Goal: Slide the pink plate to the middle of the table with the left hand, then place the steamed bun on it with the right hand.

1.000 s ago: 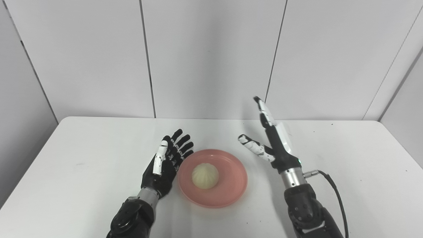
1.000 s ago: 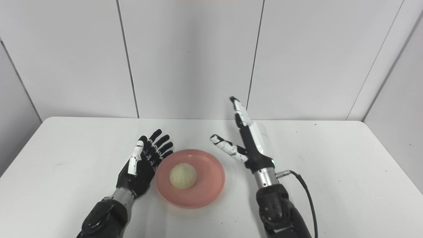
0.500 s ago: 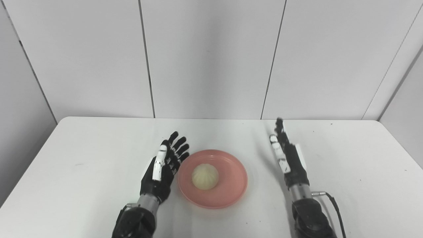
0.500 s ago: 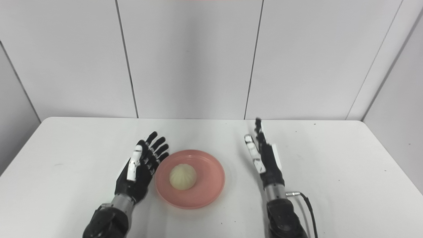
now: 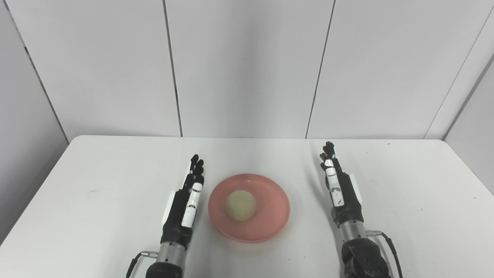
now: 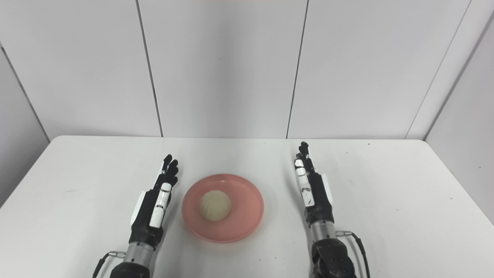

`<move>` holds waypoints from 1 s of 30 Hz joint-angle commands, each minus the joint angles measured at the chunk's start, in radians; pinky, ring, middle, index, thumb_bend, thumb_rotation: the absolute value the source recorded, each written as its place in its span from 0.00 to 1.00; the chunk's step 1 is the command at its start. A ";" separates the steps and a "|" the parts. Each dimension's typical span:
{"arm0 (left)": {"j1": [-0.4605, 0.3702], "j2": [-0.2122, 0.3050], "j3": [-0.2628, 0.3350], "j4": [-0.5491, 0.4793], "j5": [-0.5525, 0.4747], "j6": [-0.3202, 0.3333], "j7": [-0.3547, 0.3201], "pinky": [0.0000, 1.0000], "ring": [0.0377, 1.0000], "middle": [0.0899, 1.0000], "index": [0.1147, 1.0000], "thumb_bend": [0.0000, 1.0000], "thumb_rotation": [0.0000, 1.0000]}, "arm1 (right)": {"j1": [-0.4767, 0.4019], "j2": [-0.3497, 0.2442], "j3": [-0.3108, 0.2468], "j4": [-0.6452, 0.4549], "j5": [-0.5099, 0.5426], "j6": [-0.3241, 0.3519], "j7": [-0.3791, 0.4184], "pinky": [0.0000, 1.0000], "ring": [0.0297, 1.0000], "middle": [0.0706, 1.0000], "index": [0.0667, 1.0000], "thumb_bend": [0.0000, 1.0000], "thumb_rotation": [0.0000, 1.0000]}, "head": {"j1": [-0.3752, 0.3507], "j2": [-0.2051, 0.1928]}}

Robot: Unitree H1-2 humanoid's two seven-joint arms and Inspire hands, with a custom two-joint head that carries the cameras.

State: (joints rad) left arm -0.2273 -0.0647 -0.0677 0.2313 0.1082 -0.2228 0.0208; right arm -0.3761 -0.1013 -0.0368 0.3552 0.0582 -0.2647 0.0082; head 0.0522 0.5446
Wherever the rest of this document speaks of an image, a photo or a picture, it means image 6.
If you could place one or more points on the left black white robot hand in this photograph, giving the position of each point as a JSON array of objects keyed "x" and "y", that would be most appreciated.
[{"x": 144, "y": 224}]

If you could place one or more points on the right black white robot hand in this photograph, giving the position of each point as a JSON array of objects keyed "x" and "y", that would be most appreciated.
[{"x": 320, "y": 200}]

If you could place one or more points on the cream steamed bun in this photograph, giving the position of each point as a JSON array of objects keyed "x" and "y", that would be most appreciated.
[{"x": 215, "y": 206}]

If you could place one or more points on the pink round plate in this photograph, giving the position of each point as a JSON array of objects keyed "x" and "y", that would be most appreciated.
[{"x": 247, "y": 212}]

